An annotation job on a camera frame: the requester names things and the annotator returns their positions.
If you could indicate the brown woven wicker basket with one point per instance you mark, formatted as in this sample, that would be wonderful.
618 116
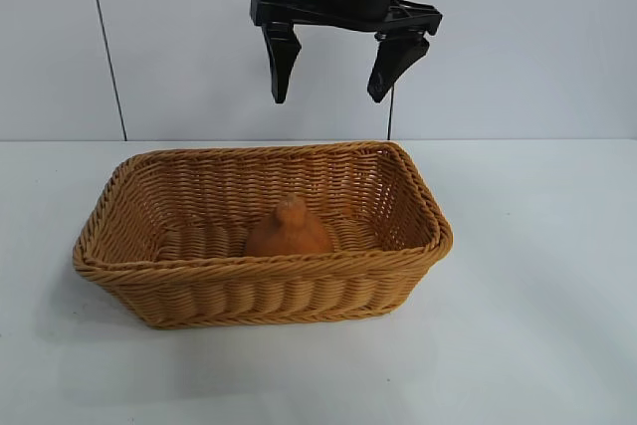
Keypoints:
259 276

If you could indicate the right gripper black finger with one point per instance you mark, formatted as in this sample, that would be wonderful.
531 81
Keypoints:
393 64
281 62

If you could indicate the orange knobbed citrus fruit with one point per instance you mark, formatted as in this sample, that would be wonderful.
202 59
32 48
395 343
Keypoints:
291 236

